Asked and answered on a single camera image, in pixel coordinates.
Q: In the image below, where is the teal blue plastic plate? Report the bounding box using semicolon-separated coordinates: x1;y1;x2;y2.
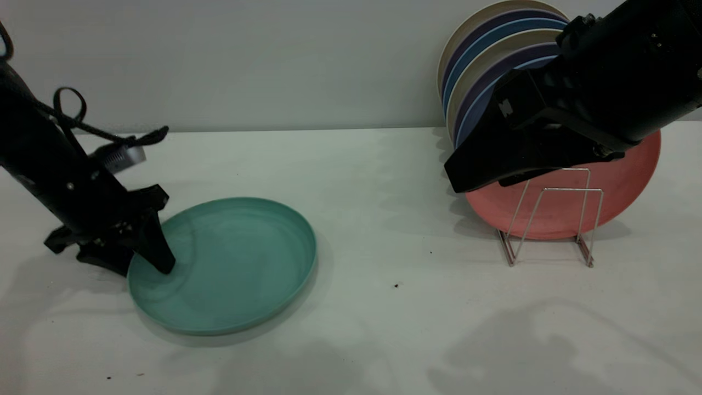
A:
442;18;568;119

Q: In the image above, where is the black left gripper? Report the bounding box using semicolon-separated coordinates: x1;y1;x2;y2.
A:
30;159;176;276

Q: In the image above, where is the dark navy plastic plate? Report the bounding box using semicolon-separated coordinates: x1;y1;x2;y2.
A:
440;9;571;102

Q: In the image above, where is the green plastic plate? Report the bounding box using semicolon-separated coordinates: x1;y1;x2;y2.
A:
127;197;318;336

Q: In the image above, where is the pink plastic plate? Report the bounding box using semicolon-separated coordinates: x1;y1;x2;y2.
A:
465;129;661;241

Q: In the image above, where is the silver wire plate rack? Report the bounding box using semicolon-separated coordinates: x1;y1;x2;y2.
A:
496;168;604;268

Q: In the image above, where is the beige plastic plate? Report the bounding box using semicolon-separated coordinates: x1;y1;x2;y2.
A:
445;29;563;140
437;0;571;99

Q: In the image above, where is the black looped cable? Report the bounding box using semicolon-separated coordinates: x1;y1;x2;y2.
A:
37;87;169;148

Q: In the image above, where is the dark purple plastic plate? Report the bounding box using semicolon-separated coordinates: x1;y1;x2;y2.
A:
452;43;560;146

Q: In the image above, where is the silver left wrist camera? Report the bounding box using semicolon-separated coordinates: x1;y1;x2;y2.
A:
90;144;147;174

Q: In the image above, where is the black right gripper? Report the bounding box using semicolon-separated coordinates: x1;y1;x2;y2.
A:
444;55;626;194

